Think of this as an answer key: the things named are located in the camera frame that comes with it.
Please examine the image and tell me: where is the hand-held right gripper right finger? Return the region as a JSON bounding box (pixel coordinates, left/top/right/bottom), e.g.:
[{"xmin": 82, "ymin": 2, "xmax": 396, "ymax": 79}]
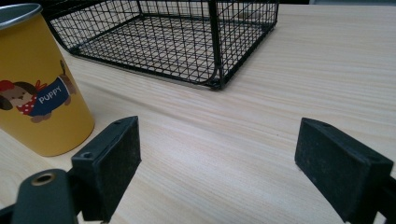
[{"xmin": 294, "ymin": 117, "xmax": 394, "ymax": 224}]

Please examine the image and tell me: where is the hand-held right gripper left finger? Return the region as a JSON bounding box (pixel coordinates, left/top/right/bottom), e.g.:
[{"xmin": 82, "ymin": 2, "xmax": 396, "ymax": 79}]
[{"xmin": 70, "ymin": 116, "xmax": 142, "ymax": 224}]

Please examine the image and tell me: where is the yellow cup with dog print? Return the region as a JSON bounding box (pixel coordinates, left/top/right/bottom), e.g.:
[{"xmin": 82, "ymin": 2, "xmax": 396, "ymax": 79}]
[{"xmin": 0, "ymin": 3, "xmax": 96, "ymax": 158}]

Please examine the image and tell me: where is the black wire mesh basket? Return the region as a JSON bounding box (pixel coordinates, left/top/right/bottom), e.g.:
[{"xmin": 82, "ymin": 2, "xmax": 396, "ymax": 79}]
[{"xmin": 42, "ymin": 0, "xmax": 280, "ymax": 91}]

